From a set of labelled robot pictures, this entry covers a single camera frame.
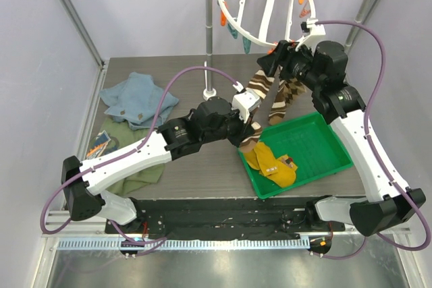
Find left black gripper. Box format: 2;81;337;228
202;105;256;148

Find brown striped sock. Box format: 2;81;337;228
268;80;288;125
239;69;275;154

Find yellow sock with patch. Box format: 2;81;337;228
258;155;298;188

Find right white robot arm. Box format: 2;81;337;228
257;40;426;237

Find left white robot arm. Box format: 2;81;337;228
62;92;261;233

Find white round clip hanger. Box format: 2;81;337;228
215;0;318;49

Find brown argyle sock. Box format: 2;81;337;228
283;78;306;107

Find blue cloth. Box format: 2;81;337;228
99;72;179;130

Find green t-shirt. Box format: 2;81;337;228
86;117;165;197

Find green plastic tray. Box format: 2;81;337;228
239;113;353;199

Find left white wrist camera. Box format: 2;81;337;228
232;89;261;123

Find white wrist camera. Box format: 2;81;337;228
296;18;326;51
232;89;261;123

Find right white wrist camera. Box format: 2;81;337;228
296;18;326;51

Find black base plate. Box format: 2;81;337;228
120;197;348;241

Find white slotted cable duct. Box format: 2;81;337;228
57;237;310;251

